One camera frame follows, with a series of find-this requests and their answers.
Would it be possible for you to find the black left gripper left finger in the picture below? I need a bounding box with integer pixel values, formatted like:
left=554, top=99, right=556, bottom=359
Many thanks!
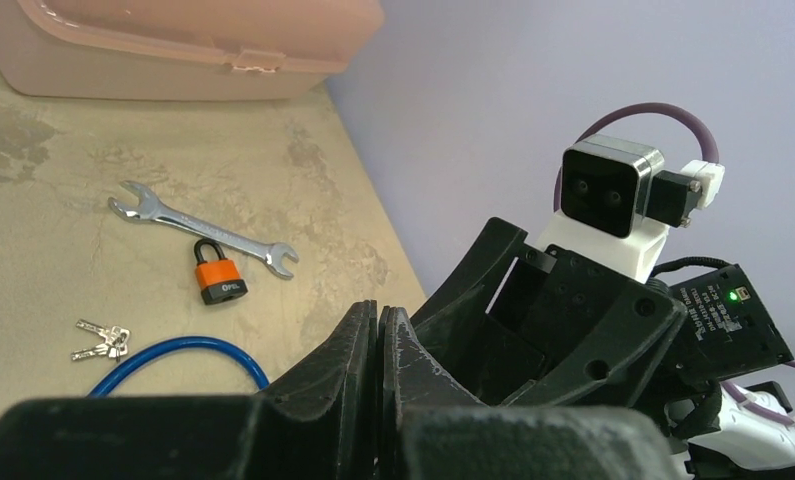
left=0, top=301, right=378, bottom=479

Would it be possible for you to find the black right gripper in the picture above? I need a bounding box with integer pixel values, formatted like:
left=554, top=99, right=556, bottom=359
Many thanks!
left=411, top=217, right=793, bottom=411

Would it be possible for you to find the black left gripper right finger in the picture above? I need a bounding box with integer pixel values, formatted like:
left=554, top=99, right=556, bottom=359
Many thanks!
left=378, top=307, right=680, bottom=479

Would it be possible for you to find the orange black padlock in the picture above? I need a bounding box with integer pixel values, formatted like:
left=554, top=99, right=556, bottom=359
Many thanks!
left=193, top=238, right=248, bottom=305

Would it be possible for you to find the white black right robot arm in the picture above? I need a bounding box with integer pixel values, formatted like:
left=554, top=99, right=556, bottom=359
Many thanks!
left=411, top=214, right=795, bottom=479

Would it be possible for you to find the silver key bunch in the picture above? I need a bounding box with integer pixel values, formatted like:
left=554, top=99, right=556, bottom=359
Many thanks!
left=70, top=319, right=131, bottom=361

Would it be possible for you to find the large chrome open-end wrench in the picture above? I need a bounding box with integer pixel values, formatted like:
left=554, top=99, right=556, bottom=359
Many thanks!
left=107, top=180, right=299, bottom=280

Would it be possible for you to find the pink plastic toolbox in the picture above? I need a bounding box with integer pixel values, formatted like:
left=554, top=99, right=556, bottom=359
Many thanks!
left=0, top=1, right=385, bottom=101

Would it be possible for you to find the blue cable lock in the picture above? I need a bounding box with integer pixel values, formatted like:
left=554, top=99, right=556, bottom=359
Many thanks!
left=86, top=335, right=271, bottom=398

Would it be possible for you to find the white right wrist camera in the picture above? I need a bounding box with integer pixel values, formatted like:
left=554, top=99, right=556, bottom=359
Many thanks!
left=537, top=134, right=726, bottom=283

